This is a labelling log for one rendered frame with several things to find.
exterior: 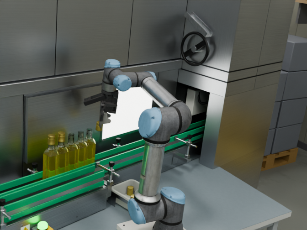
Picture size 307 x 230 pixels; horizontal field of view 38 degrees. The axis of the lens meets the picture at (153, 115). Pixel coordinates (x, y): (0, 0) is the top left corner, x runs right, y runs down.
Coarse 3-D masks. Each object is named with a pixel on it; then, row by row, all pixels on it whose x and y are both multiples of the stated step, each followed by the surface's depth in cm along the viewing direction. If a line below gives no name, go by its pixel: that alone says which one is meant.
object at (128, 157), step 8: (200, 128) 296; (184, 136) 285; (192, 136) 293; (200, 136) 299; (168, 144) 275; (176, 144) 281; (128, 152) 248; (136, 152) 253; (104, 160) 235; (112, 160) 240; (120, 160) 245; (128, 160) 250; (136, 160) 255; (80, 168) 223; (96, 168) 233; (56, 176) 213; (32, 184) 203; (8, 192) 194
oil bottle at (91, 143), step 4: (84, 140) 226; (88, 140) 226; (92, 140) 227; (88, 144) 225; (92, 144) 227; (88, 148) 226; (92, 148) 228; (88, 152) 226; (92, 152) 229; (88, 156) 227; (92, 156) 229; (88, 160) 228; (92, 160) 230
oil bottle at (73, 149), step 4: (68, 144) 218; (72, 144) 218; (68, 148) 217; (72, 148) 217; (76, 148) 219; (72, 152) 218; (76, 152) 220; (72, 156) 218; (76, 156) 220; (68, 160) 218; (72, 160) 219; (76, 160) 221; (68, 164) 219; (72, 164) 220; (76, 164) 222; (68, 168) 219; (72, 168) 221
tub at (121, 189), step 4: (128, 180) 242; (132, 180) 243; (116, 184) 237; (120, 184) 237; (124, 184) 240; (128, 184) 242; (132, 184) 244; (136, 184) 242; (112, 188) 232; (116, 188) 236; (120, 188) 238; (124, 188) 241; (136, 188) 242; (116, 192) 229; (120, 192) 239; (124, 192) 241; (124, 196) 226; (128, 196) 240
